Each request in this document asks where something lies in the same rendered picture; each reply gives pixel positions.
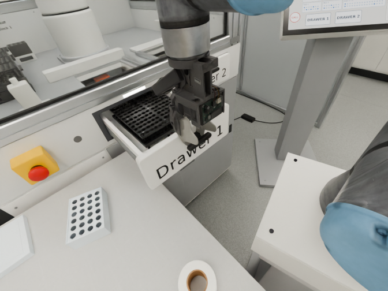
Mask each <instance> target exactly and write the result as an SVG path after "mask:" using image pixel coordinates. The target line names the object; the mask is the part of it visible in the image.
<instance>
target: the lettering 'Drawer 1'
mask: <svg viewBox="0 0 388 291"><path fill-rule="evenodd" d="M217 128H219V135H221V134H222V133H221V126H219V127H217ZM219 135H218V136H219ZM205 142H206V141H205ZM205 142H204V143H205ZM204 143H202V144H204ZM202 144H201V145H202ZM201 145H199V148H200V149H202V148H203V147H204V146H205V145H204V146H203V147H200V146H201ZM191 153H192V151H191ZM191 153H190V154H189V152H188V151H187V154H188V155H189V157H191ZM181 156H183V157H182V158H181V159H183V161H185V157H184V155H181ZM181 156H179V157H178V159H179V158H180V157H181ZM181 159H180V160H181ZM180 160H179V161H178V164H179V165H180V164H182V163H183V161H182V162H181V163H180ZM174 161H176V160H174ZM174 161H173V162H174ZM173 162H171V163H170V164H171V168H172V170H173V169H174V167H173ZM162 167H166V169H167V171H166V173H165V174H164V175H163V176H161V175H160V173H159V169H161V168H162ZM156 171H157V173H158V176H159V179H161V178H162V177H164V176H165V175H166V174H167V172H168V171H169V168H168V166H167V165H163V166H161V167H160V168H158V169H157V170H156Z"/></svg>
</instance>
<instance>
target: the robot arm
mask: <svg viewBox="0 0 388 291"><path fill-rule="evenodd" d="M293 1H294V0H155V3H156V9H157V12H158V18H159V23H160V29H161V35H162V40H163V46H164V49H165V54H166V55H167V58H168V62H169V66H170V67H171V68H174V69H173V70H171V71H170V72H169V73H168V74H166V75H165V76H164V77H161V78H159V79H158V81H157V82H156V83H155V84H154V85H152V89H153V91H154V93H155V95H156V96H158V95H160V94H169V93H170V92H172V94H171V96H170V99H171V105H169V109H170V113H169V118H170V123H171V125H172V127H173V128H174V130H175V132H176V133H177V134H178V136H179V138H180V139H181V141H182V142H183V143H184V144H185V145H186V146H188V145H190V143H192V144H194V145H198V139H197V137H196V136H195V134H194V133H193V132H192V128H191V124H192V125H194V126H195V127H196V133H198V134H199V135H201V136H202V135H204V131H205V130H209V131H212V132H216V131H217V127H216V126H215V125H214V124H213V123H212V122H211V120H212V119H214V118H215V117H217V116H218V115H220V114H221V113H222V112H223V113H224V112H225V89H224V88H222V87H219V86H217V85H214V84H212V69H213V68H216V67H217V66H218V57H214V56H211V55H210V51H209V49H210V12H229V13H241V14H244V15H247V16H258V15H261V14H266V13H279V12H282V11H284V10H285V9H287V8H288V7H289V6H290V5H291V4H292V3H293ZM174 87H175V89H173V88H174ZM183 114H184V116H186V117H184V116H183ZM188 118H189V119H190V120H191V122H190V120H189V119H188ZM319 201H320V207H321V209H322V212H323V214H324V217H323V219H322V221H321V223H320V228H319V231H320V236H321V238H322V240H323V242H324V245H325V247H326V249H327V250H328V252H329V253H330V255H331V256H332V257H333V258H334V260H335V261H336V262H337V263H338V264H339V265H340V266H341V267H342V268H343V269H344V270H345V271H346V272H347V273H348V274H349V275H350V276H351V277H352V278H353V279H355V280H356V281H357V282H358V283H359V284H361V285H362V286H363V287H365V288H366V289H367V290H368V291H388V121H387V122H386V123H385V125H384V126H383V128H382V129H381V130H380V131H379V133H378V134H377V135H376V137H375V138H374V139H373V141H372V142H371V143H370V145H369V146H368V147H367V149H366V150H365V151H364V152H363V154H362V155H361V157H360V158H359V159H358V160H357V162H356V163H355V164H354V166H353V167H352V168H351V169H349V170H348V171H346V172H344V173H342V174H340V175H338V176H336V177H334V178H332V179H331V180H330V181H329V182H328V183H327V184H326V185H325V186H324V188H323V189H322V191H321V193H320V198H319Z"/></svg>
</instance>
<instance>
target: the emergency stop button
mask: <svg viewBox="0 0 388 291"><path fill-rule="evenodd" d="M48 176H49V170H48V169H47V168H45V167H42V166H39V167H34V168H33V169H31V170H30V171H29V173H28V177H29V179H30V180H32V181H42V180H45V179H46V178H47V177H48Z"/></svg>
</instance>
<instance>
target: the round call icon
mask: <svg viewBox="0 0 388 291"><path fill-rule="evenodd" d="M300 19H301V12H290V15H289V23H300Z"/></svg>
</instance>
